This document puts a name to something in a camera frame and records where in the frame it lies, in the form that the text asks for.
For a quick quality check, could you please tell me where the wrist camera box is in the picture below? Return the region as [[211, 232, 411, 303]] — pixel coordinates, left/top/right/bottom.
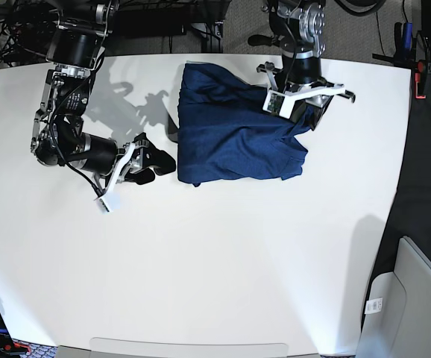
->
[[95, 191, 120, 214], [262, 89, 296, 119]]

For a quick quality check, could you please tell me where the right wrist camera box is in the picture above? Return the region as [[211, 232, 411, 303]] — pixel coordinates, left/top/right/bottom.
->
[[95, 191, 120, 214]]

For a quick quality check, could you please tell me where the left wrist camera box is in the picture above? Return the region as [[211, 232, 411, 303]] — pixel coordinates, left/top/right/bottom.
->
[[262, 89, 296, 119]]

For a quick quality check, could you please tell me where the red clamp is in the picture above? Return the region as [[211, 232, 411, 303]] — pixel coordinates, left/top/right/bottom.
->
[[415, 60, 427, 99]]

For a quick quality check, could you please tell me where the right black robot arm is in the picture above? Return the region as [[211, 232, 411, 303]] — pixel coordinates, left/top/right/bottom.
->
[[31, 1, 176, 194]]

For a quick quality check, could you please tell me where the blue long-sleeve shirt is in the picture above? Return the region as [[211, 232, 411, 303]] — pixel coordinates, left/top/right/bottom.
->
[[177, 63, 309, 186]]

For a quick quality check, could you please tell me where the beige plastic bin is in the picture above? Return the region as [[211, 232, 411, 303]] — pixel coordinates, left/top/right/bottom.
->
[[356, 236, 431, 357]]

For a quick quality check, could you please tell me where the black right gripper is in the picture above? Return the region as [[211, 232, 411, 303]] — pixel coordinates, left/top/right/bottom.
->
[[84, 133, 177, 185]]

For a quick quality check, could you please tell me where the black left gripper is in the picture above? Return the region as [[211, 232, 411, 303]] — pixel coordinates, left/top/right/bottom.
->
[[275, 55, 327, 131]]

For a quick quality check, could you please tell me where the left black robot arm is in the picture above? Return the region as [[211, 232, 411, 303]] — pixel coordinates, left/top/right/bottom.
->
[[248, 1, 332, 95]]

